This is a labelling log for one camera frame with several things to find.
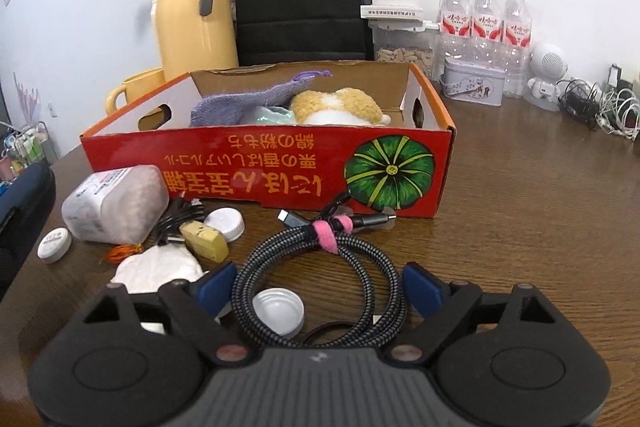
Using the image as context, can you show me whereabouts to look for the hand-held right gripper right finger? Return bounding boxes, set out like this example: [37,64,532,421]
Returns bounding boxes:
[390,261,558,365]

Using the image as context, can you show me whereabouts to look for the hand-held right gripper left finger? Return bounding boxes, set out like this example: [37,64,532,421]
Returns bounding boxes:
[82,261,251,365]

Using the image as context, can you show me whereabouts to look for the braided grey cable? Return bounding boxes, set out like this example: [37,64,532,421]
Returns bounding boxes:
[231,194,407,348]

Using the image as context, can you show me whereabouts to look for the ribbed white bottle cap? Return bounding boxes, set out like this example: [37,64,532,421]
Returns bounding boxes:
[251,288,306,338]

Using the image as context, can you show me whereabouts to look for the white cloth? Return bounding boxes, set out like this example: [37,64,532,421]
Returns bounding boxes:
[110,246,211,336]

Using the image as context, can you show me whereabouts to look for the red cardboard box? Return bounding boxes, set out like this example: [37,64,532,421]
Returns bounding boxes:
[80,61,457,220]

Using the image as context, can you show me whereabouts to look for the clear cotton swab pack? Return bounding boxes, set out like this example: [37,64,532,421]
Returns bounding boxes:
[61,164,170,245]

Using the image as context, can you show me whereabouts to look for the iridescent plastic bag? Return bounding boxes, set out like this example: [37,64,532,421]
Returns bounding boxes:
[242,104,296,126]

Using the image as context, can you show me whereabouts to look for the purple fabric pouch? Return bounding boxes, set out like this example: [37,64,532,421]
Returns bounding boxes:
[190,69,333,128]

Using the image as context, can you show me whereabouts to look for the yellow and white plush toy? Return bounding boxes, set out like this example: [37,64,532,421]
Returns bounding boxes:
[290,88,392,126]

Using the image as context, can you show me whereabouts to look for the dark zip case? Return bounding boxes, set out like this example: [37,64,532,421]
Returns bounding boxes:
[0,162,57,303]

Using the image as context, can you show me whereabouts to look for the small yellow toy block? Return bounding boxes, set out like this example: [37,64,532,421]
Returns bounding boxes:
[179,221,231,264]

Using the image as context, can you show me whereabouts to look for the smooth white lid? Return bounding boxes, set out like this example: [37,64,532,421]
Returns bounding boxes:
[204,208,246,243]

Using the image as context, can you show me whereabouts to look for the small orange tassel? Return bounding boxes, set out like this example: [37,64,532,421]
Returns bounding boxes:
[102,243,146,264]

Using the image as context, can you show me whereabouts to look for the printed tin box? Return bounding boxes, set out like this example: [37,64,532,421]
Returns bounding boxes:
[442,57,506,108]

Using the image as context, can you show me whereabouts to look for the yellow mug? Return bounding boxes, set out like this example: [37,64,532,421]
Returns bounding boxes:
[104,68,167,116]

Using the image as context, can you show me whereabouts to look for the clear snack container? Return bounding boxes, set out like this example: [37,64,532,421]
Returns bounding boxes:
[369,18,441,80]

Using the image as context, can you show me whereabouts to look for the metal storage cart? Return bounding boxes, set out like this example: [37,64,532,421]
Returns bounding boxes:
[0,122,56,188]

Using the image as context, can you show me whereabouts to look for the white robot speaker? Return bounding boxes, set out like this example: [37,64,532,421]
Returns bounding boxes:
[522,42,568,112]

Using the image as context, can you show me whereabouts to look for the purple coral decoration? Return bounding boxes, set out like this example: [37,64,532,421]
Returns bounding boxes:
[12,72,43,132]

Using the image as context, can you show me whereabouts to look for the yellow thermos jug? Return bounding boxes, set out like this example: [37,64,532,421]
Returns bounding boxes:
[151,0,240,84]

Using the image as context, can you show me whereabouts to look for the flat white box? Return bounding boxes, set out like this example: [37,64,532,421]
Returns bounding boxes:
[360,4,425,20]

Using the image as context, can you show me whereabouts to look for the black charger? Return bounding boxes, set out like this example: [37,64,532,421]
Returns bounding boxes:
[607,63,633,95]

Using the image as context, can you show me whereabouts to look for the thin black cable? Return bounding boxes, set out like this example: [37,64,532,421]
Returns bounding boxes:
[152,196,206,248]

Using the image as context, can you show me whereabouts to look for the tangled black cables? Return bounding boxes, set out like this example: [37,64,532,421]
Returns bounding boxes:
[556,78,601,130]

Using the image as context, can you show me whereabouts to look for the tangled white cables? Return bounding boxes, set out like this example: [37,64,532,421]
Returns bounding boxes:
[595,87,640,140]

